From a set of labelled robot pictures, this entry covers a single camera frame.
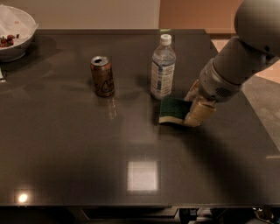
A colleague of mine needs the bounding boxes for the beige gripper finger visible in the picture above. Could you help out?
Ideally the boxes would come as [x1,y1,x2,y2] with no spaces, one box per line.
[184,99,216,127]
[184,80,199,102]

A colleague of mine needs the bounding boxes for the green and yellow sponge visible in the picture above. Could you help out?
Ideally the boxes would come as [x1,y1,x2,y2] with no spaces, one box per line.
[158,97,192,125]

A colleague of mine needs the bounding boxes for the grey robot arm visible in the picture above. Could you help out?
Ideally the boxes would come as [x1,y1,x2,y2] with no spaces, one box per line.
[184,0,280,127]

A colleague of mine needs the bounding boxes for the clear plastic water bottle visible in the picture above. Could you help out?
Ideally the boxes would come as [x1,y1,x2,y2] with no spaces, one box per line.
[150,34,176,100]

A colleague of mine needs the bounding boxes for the orange soda can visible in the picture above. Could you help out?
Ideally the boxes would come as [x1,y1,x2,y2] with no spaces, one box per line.
[90,56,115,97]

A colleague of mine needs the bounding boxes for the white bowl with snacks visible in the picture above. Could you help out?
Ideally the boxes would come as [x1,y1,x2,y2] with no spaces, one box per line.
[0,4,39,62]

